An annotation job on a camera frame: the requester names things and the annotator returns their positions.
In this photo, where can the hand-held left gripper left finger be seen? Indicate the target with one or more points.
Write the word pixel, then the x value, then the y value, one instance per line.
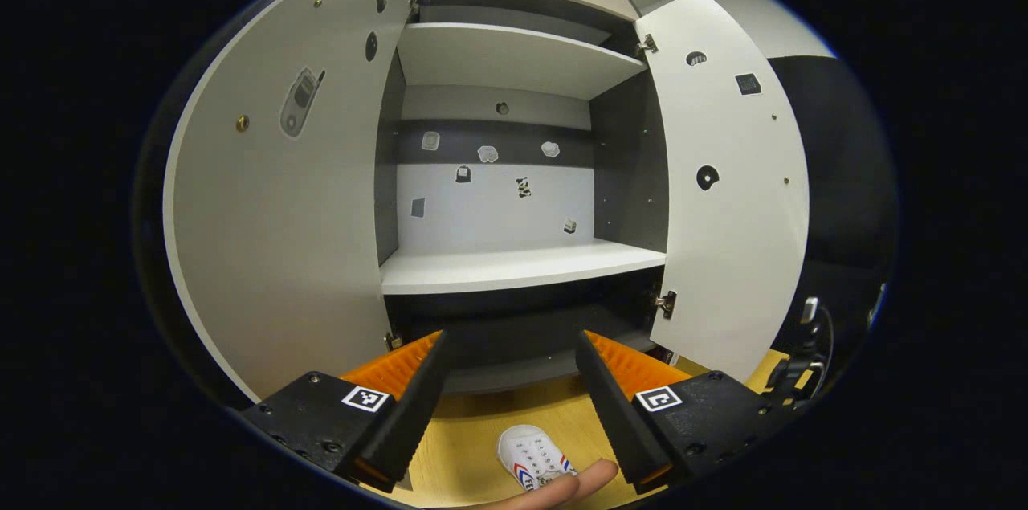
pixel 414 414

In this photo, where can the white striped shoe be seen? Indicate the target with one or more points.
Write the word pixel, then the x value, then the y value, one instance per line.
pixel 530 450

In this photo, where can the white shoe cabinet door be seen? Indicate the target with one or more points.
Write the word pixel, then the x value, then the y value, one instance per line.
pixel 281 253
pixel 739 253

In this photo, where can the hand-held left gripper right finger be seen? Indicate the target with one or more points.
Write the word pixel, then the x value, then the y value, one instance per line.
pixel 614 414

